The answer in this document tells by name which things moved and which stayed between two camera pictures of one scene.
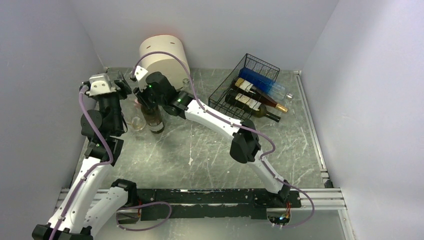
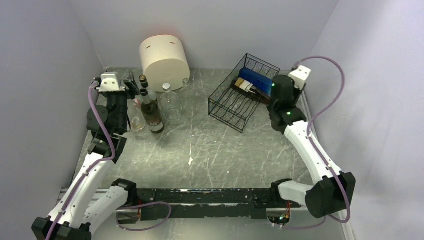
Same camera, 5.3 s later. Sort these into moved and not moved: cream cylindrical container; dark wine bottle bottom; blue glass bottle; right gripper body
Moved: right gripper body
Not moved: blue glass bottle; cream cylindrical container; dark wine bottle bottom
